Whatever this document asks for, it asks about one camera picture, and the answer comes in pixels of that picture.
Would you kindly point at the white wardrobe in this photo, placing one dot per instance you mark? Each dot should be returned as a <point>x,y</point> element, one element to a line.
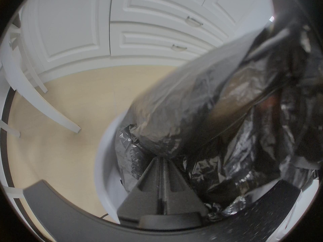
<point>75,21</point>

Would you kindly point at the white chair dark grey seat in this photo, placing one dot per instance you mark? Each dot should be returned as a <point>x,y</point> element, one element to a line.
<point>50,112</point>

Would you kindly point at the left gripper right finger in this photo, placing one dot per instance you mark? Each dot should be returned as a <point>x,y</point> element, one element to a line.
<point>179,193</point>

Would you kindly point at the black plastic bag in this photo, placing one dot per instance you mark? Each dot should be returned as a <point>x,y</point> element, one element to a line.
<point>201,97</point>

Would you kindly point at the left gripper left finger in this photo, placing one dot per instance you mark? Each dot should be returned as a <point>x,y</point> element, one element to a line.
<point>149,190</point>

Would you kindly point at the white trash bin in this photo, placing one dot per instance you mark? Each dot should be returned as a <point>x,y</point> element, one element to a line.
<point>103,165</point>

